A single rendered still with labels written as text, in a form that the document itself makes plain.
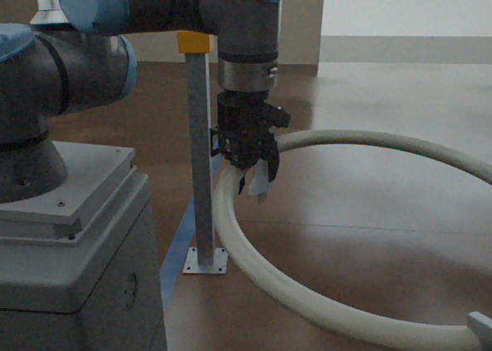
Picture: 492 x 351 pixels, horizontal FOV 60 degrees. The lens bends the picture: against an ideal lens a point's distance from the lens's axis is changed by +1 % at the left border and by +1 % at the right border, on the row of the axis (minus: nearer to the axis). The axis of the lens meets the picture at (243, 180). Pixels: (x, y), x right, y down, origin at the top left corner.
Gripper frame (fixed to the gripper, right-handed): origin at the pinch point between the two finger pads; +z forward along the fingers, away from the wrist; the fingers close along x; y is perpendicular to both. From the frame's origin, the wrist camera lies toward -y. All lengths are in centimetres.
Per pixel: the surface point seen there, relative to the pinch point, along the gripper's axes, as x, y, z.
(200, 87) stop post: -73, -62, 11
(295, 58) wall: -303, -499, 121
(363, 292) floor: -3, -88, 96
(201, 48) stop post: -72, -61, -4
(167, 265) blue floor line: -85, -46, 98
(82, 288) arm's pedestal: -11.5, 28.9, 9.4
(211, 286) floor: -58, -49, 97
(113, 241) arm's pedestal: -18.7, 18.1, 10.0
